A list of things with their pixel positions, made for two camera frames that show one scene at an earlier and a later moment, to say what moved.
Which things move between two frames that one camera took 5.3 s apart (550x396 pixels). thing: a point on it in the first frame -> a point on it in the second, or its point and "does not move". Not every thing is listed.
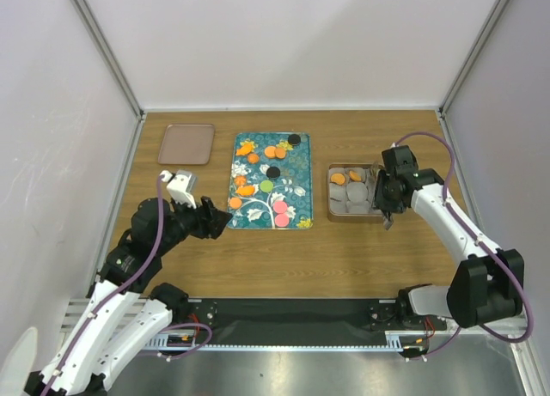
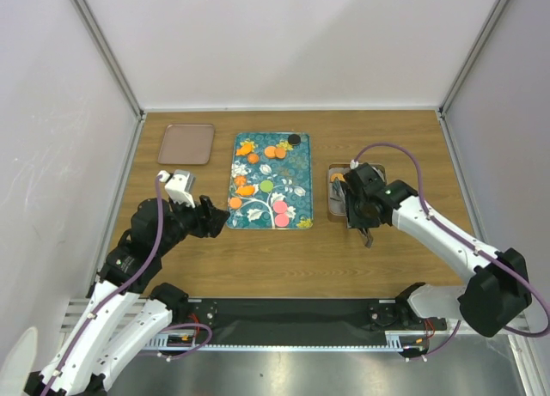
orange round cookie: [280, 153] does not move
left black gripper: [210, 220] does not move
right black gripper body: [383, 198] -> [357, 214]
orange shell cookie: [235, 203] does not move
